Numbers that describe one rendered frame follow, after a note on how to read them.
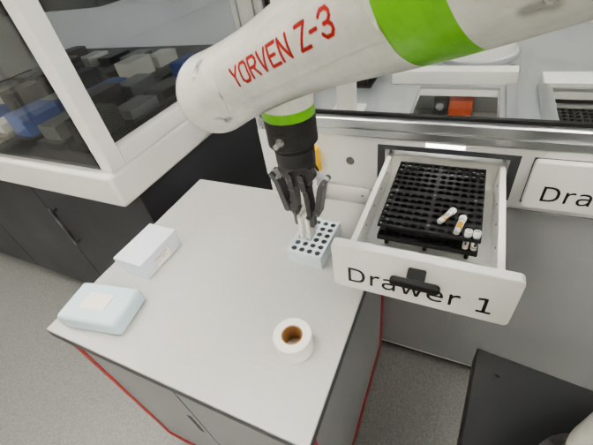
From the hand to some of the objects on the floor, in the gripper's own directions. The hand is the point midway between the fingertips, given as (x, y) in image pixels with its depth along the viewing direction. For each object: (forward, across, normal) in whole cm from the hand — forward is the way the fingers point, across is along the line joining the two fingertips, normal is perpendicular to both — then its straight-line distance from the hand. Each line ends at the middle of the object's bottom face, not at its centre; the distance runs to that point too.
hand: (306, 224), depth 77 cm
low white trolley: (+84, -15, -10) cm, 86 cm away
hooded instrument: (+84, -149, +51) cm, 179 cm away
